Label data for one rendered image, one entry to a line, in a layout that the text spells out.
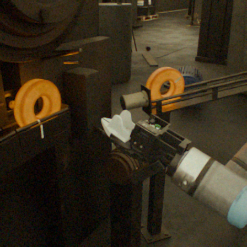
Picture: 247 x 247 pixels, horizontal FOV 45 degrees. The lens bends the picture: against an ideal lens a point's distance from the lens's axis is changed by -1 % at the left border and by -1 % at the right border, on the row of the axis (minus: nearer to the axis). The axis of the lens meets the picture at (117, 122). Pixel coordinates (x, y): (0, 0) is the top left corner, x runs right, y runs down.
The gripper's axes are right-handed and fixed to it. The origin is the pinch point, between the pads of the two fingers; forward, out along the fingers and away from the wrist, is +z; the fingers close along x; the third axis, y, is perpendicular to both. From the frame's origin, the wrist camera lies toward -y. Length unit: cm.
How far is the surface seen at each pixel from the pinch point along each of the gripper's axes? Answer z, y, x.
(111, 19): 152, -50, -226
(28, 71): 31.4, -1.9, -3.6
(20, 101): 23.3, -4.8, 5.8
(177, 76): 3.2, -0.7, -48.9
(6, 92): 32.9, -8.3, 2.6
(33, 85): 23.8, -1.4, 1.5
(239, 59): 18, -44, -272
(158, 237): -20, -71, -43
